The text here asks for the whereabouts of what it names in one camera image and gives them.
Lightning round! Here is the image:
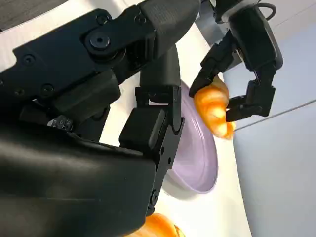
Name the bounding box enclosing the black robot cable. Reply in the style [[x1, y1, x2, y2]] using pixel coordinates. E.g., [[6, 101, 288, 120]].
[[256, 1, 275, 20]]

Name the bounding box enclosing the lilac plate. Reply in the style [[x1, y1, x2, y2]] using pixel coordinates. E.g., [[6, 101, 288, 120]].
[[161, 79, 220, 194]]

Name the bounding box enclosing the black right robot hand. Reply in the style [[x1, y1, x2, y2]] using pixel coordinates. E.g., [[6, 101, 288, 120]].
[[0, 0, 202, 237]]

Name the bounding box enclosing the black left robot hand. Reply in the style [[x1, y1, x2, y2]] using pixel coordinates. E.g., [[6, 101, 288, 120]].
[[189, 5, 284, 123]]

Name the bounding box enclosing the orange white toy bread roll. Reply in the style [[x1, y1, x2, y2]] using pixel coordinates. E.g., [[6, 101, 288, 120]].
[[193, 76, 237, 142], [134, 213, 186, 237]]

